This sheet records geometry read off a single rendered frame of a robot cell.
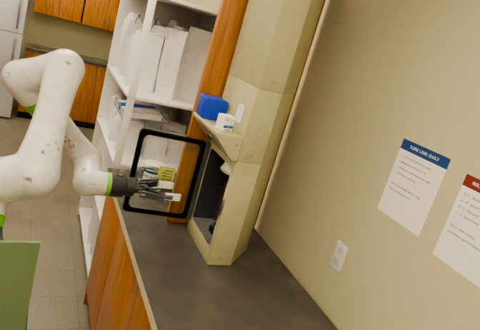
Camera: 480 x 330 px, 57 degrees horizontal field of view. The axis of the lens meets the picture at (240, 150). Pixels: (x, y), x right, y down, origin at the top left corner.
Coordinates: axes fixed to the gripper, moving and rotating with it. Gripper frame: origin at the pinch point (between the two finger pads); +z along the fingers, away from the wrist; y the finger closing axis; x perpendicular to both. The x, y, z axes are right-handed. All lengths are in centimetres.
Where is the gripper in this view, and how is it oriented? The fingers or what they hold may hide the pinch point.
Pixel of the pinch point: (173, 191)
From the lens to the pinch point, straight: 187.3
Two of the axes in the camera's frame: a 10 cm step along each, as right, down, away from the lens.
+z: 8.9, 1.5, 4.4
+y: -3.8, -3.3, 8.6
